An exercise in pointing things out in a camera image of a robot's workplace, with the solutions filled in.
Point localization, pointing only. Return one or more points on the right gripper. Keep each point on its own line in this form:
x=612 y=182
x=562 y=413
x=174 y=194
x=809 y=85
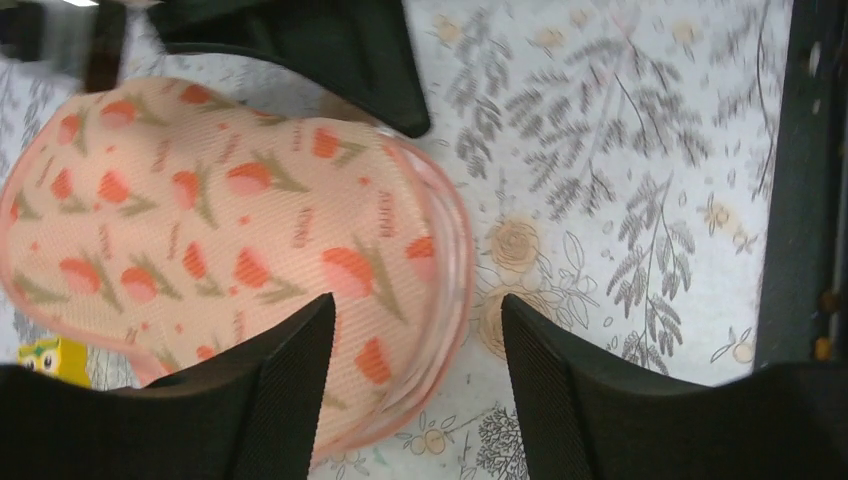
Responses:
x=79 y=43

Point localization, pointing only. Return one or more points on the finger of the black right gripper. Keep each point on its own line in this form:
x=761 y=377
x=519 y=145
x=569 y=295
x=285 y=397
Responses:
x=360 y=50

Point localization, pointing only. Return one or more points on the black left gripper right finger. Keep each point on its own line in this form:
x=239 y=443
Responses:
x=585 y=413

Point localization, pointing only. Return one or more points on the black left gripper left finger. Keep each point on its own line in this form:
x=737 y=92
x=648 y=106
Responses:
x=250 y=412

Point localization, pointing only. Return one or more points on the pink floral mesh laundry bag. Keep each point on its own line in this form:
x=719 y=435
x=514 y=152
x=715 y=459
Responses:
x=167 y=222

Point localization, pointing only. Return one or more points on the yellow owl toy block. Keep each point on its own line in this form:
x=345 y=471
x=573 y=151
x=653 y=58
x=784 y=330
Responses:
x=57 y=357

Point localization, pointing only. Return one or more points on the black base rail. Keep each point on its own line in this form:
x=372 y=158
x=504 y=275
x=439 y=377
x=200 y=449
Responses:
x=803 y=302

